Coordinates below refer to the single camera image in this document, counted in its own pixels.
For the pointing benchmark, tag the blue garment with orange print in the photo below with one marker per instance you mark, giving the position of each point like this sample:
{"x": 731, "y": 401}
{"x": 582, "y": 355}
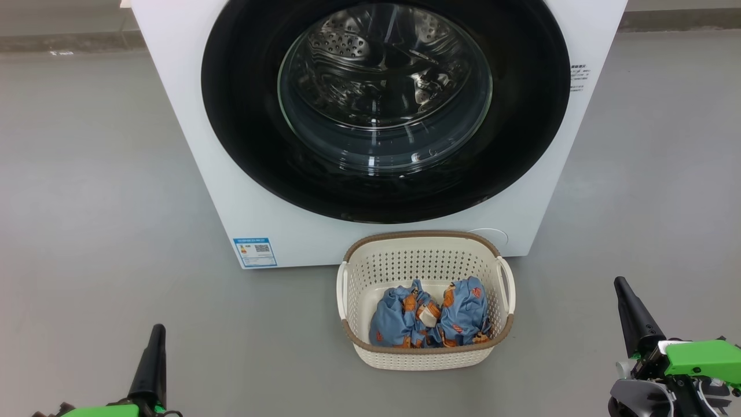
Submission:
{"x": 469, "y": 307}
{"x": 388, "y": 318}

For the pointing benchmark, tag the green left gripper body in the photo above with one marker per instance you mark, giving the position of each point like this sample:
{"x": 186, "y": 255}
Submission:
{"x": 104, "y": 412}

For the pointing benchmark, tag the white front-load washing machine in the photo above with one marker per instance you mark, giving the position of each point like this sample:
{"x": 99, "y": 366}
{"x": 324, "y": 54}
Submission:
{"x": 191, "y": 116}

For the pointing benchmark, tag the small printed text sticker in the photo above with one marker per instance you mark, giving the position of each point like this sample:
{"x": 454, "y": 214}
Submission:
{"x": 579, "y": 78}

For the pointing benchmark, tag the cream perforated laundry basket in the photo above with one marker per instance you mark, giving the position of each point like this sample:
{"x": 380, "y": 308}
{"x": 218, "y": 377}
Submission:
{"x": 370, "y": 272}

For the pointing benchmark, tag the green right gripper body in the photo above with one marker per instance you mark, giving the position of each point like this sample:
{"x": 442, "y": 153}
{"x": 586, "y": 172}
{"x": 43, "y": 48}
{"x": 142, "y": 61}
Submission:
{"x": 694, "y": 359}

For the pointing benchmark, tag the round white drain filter cover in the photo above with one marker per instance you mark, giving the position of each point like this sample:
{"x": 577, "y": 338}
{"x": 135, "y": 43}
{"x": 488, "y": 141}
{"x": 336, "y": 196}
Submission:
{"x": 492, "y": 236}

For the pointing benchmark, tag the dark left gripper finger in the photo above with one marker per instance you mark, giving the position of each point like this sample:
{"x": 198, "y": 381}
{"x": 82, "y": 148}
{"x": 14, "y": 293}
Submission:
{"x": 151, "y": 376}

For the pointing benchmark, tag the round glass washer door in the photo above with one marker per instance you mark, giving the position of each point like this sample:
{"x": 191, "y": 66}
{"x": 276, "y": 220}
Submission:
{"x": 243, "y": 116}

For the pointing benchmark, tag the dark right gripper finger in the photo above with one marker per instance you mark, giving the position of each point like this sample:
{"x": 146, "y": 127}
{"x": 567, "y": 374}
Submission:
{"x": 637, "y": 327}

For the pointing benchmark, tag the blue energy label sticker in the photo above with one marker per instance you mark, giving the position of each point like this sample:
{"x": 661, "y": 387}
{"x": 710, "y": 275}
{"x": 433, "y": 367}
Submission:
{"x": 255, "y": 252}

